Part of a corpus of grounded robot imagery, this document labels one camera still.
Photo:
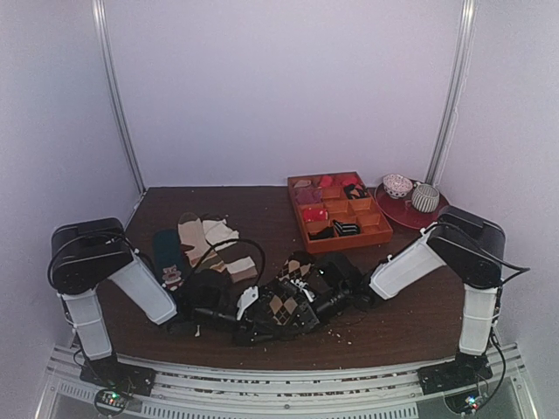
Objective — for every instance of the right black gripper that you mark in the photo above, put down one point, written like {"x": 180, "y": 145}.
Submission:
{"x": 315, "y": 304}

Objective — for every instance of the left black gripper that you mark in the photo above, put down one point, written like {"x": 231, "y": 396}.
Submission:
{"x": 246, "y": 335}

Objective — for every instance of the brown argyle sock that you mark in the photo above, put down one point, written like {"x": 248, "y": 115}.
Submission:
{"x": 285, "y": 305}

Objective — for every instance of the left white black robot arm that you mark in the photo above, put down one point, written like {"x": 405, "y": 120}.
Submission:
{"x": 86, "y": 255}

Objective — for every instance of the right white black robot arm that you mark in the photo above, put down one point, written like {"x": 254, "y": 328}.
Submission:
{"x": 471, "y": 246}

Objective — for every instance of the black white striped rolled sock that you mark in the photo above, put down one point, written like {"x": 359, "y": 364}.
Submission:
{"x": 346, "y": 229}

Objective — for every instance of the wooden compartment tray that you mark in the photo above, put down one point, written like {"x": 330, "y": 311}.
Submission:
{"x": 321, "y": 237}

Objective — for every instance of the striped beige brown sock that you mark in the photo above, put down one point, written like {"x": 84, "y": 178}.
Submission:
{"x": 232, "y": 261}

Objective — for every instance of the purple rolled sock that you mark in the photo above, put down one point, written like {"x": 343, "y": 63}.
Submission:
{"x": 307, "y": 196}

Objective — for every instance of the dark teal cartoon sock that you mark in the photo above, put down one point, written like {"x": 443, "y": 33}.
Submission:
{"x": 169, "y": 262}

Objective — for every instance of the black red rolled sock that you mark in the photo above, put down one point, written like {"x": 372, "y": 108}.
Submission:
{"x": 355, "y": 191}

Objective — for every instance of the red round plate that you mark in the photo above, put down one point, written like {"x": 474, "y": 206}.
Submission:
{"x": 402, "y": 212}

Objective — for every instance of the dotted white bowl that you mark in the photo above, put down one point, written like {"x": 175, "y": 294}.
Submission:
{"x": 397, "y": 186}

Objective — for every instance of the striped white cup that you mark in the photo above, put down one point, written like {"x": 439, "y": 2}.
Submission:
{"x": 425, "y": 198}

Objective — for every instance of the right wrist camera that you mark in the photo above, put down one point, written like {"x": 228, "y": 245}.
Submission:
{"x": 338, "y": 272}

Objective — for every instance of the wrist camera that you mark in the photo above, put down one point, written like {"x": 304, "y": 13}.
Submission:
{"x": 338, "y": 272}
{"x": 207, "y": 289}

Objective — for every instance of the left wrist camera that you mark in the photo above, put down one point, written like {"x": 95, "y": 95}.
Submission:
{"x": 207, "y": 289}

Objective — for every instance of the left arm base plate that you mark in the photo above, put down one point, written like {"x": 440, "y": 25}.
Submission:
{"x": 110, "y": 373}

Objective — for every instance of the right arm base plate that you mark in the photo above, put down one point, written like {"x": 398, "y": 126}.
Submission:
{"x": 464, "y": 370}

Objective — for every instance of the aluminium front rail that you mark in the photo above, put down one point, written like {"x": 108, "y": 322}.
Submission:
{"x": 184, "y": 391}

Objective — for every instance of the right aluminium frame post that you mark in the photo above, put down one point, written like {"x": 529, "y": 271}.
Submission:
{"x": 456, "y": 87}

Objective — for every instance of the aluminium frame post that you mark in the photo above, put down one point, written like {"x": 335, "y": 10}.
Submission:
{"x": 456, "y": 87}
{"x": 101, "y": 27}

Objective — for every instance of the left aluminium frame post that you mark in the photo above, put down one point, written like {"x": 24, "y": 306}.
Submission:
{"x": 101, "y": 27}

